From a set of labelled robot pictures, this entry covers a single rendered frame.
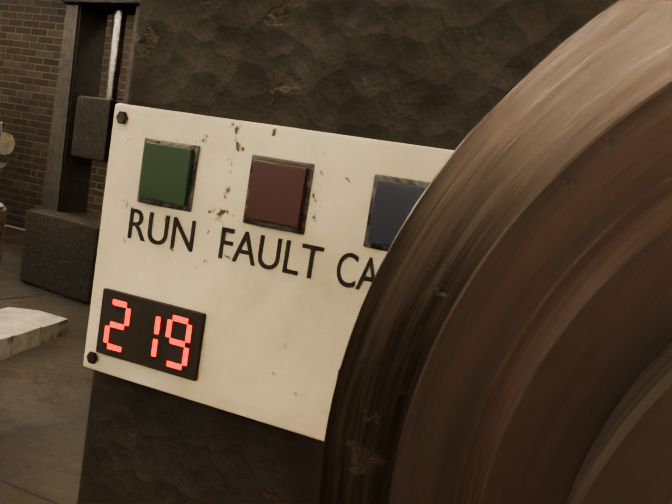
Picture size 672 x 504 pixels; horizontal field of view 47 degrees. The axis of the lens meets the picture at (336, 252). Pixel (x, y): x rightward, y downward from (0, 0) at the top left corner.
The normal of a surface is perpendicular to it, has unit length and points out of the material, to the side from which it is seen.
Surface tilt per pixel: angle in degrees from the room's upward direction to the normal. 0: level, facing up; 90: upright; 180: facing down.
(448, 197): 90
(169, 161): 90
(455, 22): 90
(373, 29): 90
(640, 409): 71
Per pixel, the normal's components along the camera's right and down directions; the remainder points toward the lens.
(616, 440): -0.84, -0.34
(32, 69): -0.39, 0.04
